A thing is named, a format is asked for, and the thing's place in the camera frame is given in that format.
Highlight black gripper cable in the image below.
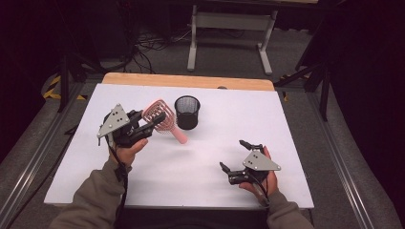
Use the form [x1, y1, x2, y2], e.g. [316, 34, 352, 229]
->
[247, 173, 272, 210]
[107, 139, 130, 229]

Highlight grey metal desk frame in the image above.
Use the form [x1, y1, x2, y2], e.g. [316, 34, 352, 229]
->
[186, 0, 319, 76]

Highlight black mesh pen holder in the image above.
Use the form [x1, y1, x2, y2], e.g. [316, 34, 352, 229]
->
[174, 94, 202, 131]

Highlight black metal stand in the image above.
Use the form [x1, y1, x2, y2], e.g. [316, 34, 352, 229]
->
[56, 52, 108, 115]
[273, 47, 333, 122]

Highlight person's left hand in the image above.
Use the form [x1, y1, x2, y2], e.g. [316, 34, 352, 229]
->
[108, 137, 150, 168]

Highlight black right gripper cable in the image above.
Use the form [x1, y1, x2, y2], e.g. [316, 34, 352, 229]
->
[247, 173, 272, 210]

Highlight wooden table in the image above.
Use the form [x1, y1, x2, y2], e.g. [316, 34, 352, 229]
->
[101, 72, 276, 93]

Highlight pink hairbrush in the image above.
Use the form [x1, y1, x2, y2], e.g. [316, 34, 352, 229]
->
[141, 98, 189, 145]

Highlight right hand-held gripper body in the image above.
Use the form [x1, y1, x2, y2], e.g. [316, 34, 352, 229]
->
[227, 150, 282, 186]

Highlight white table board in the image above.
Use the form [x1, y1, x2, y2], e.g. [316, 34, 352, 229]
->
[43, 83, 315, 210]

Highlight yellow black hazard tape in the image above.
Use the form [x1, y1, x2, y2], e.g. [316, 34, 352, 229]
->
[42, 74, 88, 101]

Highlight black floor cables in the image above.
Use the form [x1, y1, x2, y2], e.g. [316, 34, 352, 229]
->
[125, 27, 194, 74]

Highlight metal floor rail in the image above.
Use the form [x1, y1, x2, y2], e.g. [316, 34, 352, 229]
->
[306, 91, 376, 229]
[0, 81, 84, 229]

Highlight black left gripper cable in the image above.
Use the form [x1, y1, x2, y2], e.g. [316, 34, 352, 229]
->
[107, 139, 130, 229]

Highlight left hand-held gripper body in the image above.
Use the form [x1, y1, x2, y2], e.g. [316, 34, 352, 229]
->
[96, 103, 154, 149]

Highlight person's right hand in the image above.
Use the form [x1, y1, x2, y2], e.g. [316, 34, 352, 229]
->
[239, 146, 280, 198]

